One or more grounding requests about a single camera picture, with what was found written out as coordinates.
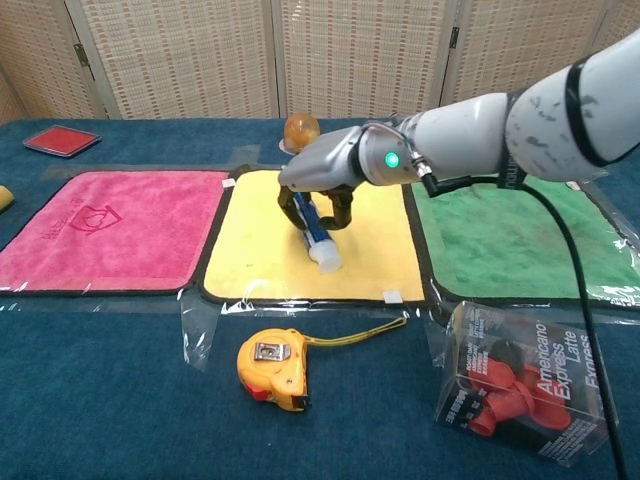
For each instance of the yellow tape measure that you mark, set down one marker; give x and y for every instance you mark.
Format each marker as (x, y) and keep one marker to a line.
(272, 370)

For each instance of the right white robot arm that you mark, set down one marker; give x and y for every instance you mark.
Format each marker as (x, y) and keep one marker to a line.
(550, 125)

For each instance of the yellow sponge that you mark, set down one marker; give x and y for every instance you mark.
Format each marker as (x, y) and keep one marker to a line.
(5, 199)

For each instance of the clear box of red capsules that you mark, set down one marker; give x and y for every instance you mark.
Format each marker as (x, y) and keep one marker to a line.
(525, 385)

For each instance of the yellow microfiber cloth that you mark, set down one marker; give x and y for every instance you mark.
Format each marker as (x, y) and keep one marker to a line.
(250, 250)

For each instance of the clear tape strip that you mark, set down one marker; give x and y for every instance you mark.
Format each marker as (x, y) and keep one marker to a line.
(200, 335)
(437, 337)
(247, 156)

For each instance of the green microfiber cloth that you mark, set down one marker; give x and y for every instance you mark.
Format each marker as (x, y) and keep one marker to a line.
(500, 240)

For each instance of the woven folding screen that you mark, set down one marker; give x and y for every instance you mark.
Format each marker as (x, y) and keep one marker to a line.
(175, 60)

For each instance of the orange jelly cup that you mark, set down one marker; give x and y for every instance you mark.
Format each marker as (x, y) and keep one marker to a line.
(299, 131)

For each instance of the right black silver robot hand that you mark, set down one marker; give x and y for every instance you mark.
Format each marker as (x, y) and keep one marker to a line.
(325, 160)

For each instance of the red ink pad tray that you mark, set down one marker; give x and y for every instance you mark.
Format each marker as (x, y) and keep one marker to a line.
(61, 140)

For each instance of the pink microfiber cloth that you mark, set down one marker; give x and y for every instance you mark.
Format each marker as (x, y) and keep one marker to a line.
(115, 235)

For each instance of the blue white toothpaste tube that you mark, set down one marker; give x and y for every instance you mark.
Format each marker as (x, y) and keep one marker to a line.
(325, 250)

